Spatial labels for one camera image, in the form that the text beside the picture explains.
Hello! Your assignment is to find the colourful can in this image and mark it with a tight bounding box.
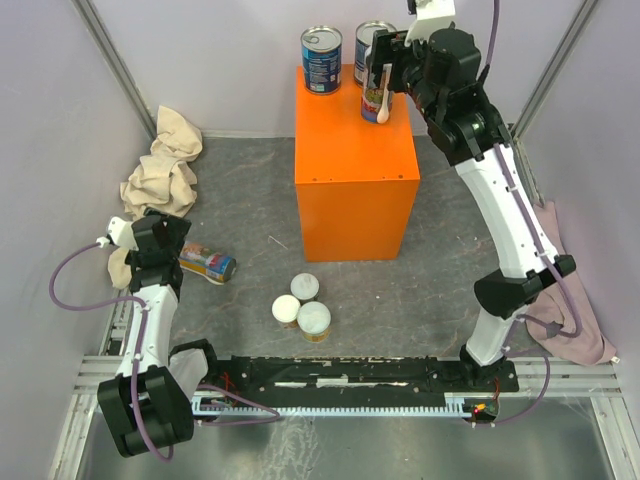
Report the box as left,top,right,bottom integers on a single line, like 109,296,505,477
360,64,393,124

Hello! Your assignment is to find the yellow labelled can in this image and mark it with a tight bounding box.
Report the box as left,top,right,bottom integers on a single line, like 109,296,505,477
179,241,237,285

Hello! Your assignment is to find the blue tall tin can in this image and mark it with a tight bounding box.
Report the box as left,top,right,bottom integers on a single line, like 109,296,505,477
300,25,343,95

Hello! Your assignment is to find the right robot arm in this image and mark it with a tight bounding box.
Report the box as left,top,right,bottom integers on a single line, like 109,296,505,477
366,26,576,391

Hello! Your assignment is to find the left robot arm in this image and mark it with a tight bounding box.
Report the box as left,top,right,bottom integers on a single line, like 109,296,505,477
97,208,221,461

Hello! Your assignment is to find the orange box counter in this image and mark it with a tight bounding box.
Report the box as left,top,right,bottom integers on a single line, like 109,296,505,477
295,65,421,262

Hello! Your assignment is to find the beige crumpled cloth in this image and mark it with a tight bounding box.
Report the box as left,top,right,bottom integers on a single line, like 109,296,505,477
107,104,205,290

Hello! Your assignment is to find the white lid small can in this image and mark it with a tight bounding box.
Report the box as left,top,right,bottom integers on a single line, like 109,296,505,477
271,294,301,328

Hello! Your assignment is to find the grey lid can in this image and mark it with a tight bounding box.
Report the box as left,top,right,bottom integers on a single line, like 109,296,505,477
290,273,320,304

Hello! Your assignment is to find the yellow can white lid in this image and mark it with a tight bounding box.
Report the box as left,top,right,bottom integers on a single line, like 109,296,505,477
297,301,332,343

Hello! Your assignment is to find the mauve crumpled cloth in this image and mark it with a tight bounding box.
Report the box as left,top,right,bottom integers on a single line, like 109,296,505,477
526,201,617,366

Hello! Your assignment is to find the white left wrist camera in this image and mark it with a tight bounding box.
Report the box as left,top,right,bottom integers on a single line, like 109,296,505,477
96,216,138,251

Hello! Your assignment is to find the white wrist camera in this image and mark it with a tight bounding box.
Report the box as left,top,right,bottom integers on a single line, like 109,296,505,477
404,0,456,46
96,216,138,251

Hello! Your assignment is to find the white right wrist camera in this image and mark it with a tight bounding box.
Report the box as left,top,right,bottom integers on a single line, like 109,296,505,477
404,0,456,46

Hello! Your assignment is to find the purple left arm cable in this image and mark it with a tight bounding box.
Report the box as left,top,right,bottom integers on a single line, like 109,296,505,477
48,242,176,461

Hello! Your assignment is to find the aluminium frame post right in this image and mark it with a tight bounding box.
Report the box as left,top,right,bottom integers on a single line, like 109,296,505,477
511,0,600,140

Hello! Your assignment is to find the aluminium frame post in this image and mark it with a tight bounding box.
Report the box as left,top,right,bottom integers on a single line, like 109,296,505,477
511,0,600,140
71,0,156,139

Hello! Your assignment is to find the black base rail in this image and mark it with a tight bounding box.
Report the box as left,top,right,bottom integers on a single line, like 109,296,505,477
210,356,519,410

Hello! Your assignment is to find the aluminium frame post left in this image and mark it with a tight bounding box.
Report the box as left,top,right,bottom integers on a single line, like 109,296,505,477
71,0,156,139

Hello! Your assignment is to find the light blue cable duct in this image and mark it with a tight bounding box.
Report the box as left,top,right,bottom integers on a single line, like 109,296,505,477
191,392,488,419

